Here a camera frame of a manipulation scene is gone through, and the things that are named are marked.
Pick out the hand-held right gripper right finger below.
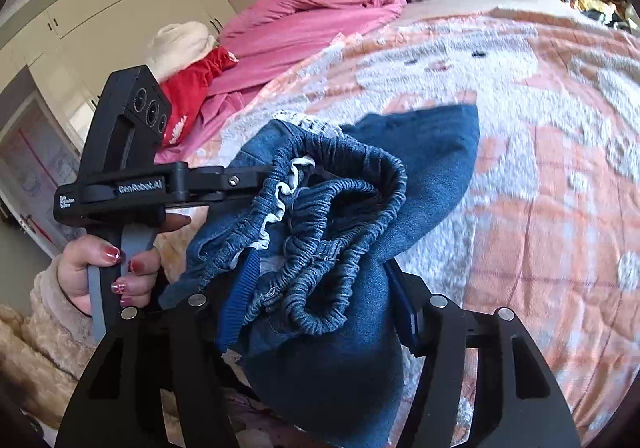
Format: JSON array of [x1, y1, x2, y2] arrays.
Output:
[[382, 260, 582, 448]]

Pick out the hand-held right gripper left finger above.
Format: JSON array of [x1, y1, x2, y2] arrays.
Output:
[[55, 248, 264, 448]]

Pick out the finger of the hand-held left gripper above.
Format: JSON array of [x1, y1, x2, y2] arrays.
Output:
[[170, 162, 276, 209]]

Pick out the blue lace-trimmed pants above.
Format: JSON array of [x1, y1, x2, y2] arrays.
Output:
[[157, 103, 482, 448]]

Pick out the person's left forearm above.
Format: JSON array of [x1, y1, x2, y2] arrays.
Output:
[[0, 255, 113, 429]]

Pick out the person's left hand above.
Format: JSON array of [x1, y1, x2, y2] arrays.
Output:
[[57, 213, 194, 319]]

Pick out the glass panel door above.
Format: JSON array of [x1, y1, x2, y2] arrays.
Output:
[[0, 68, 88, 269]]

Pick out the red garment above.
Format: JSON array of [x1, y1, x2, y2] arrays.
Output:
[[159, 45, 239, 147]]

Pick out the cream plush cloth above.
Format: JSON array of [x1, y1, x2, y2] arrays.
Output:
[[144, 20, 219, 82]]

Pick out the cream wardrobe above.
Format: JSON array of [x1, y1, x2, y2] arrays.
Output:
[[0, 0, 241, 139]]

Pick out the peach printed blanket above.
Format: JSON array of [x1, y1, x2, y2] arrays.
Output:
[[155, 0, 640, 448]]

